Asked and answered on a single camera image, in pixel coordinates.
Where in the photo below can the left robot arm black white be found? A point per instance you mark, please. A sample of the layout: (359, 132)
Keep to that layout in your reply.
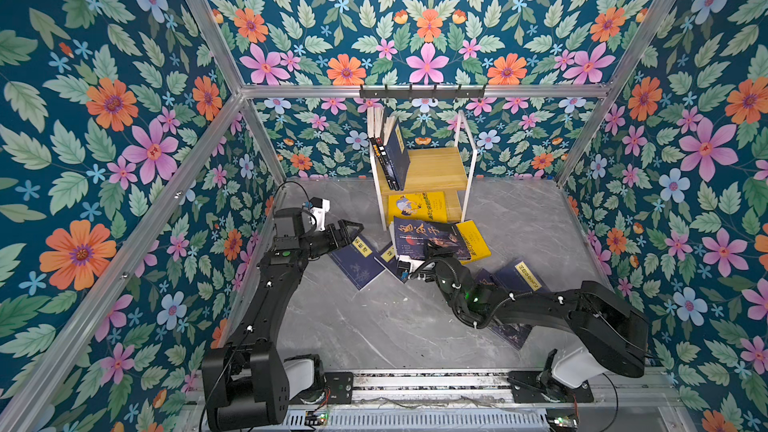
(246, 382)

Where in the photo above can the black Murphy's law book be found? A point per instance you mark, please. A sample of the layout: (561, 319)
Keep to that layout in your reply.
(384, 159)

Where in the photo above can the yellow book on table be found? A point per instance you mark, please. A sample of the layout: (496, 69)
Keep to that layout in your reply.
(476, 245)

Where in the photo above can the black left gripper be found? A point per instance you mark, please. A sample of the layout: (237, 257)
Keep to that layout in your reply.
(332, 243)

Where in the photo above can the purple book orange calligraphy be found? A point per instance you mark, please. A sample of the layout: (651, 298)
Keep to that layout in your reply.
(410, 237)

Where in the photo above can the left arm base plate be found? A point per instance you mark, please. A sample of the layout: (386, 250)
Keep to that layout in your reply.
(335, 388)

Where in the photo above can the navy book Sunzi label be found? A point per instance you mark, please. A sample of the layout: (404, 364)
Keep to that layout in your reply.
(517, 276)

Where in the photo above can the aluminium frame corner post left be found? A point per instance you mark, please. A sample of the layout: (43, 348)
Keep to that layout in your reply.
(212, 35)

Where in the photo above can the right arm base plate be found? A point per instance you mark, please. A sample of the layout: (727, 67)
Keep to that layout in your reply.
(538, 387)

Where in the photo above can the navy book large yellow label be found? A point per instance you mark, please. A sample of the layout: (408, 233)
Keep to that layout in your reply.
(398, 267)

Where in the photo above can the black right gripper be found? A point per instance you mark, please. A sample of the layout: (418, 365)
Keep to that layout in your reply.
(433, 257)

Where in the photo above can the aluminium frame corner post right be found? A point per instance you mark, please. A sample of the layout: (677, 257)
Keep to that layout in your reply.
(658, 11)

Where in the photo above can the grey hook rail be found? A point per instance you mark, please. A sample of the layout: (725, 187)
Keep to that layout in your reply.
(439, 92)

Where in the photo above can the yellow book on lower shelf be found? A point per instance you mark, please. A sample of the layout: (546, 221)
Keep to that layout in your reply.
(430, 206)

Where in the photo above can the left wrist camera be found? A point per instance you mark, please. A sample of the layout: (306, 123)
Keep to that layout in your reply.
(302, 220)

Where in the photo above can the white metal wooden book shelf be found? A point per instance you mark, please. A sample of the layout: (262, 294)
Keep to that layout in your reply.
(449, 170)

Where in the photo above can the aluminium front rail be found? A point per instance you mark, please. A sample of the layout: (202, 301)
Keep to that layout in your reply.
(489, 387)

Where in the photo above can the aluminium frame corner post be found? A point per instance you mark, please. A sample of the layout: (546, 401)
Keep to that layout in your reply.
(212, 35)
(658, 11)

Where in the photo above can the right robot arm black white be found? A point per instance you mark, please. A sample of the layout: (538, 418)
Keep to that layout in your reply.
(613, 334)

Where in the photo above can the aluminium frame left diagonal bar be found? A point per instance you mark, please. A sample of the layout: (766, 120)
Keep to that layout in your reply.
(52, 369)

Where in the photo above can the aluminium frame horizontal back bar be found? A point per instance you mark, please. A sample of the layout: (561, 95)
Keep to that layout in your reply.
(525, 91)

